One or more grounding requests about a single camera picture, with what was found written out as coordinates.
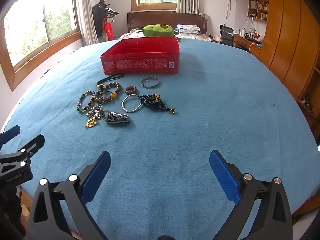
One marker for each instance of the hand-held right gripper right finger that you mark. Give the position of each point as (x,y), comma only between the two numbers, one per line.
(223,177)

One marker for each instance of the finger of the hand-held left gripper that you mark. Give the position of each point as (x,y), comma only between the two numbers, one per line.
(11,132)
(33,143)

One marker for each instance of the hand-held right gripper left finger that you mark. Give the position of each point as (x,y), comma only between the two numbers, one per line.
(96,177)

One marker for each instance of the gold pendant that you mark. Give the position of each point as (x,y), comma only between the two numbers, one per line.
(90,123)

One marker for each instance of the silver pendant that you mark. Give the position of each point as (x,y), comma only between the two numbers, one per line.
(93,111)

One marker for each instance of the large silver bangle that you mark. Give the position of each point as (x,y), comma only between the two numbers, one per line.
(130,111)

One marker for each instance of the small silver bangle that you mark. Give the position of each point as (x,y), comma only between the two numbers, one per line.
(144,86)

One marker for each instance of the red rectangular box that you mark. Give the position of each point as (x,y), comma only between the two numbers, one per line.
(140,65)

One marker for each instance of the large wooden-framed window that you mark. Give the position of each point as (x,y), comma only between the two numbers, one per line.
(37,30)

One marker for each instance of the wooden desk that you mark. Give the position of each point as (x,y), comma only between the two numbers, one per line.
(253,50)

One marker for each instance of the red bag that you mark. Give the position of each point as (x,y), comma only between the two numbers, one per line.
(107,30)

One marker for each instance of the pink plush toy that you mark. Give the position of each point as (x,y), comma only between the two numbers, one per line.
(216,38)

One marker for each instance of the black office chair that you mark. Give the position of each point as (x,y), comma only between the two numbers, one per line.
(226,36)

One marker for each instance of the long beige curtain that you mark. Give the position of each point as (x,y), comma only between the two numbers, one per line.
(86,12)

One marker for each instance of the black hanging garment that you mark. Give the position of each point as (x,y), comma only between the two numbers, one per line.
(97,17)

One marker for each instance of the bed with wooden headboard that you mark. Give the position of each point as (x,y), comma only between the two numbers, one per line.
(131,32)

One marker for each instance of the wooden wardrobe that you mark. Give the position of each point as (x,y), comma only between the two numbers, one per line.
(287,42)

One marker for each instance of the folded patterned blanket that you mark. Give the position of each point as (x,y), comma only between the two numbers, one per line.
(187,28)

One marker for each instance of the wooden coat rack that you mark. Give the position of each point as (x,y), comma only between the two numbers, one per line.
(102,5)

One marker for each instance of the green plush toy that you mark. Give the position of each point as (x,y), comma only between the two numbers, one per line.
(156,31)

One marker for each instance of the dark wooden headboard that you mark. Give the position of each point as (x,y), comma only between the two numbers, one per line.
(150,18)

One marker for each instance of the wall bookshelf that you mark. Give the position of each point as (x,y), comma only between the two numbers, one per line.
(257,10)

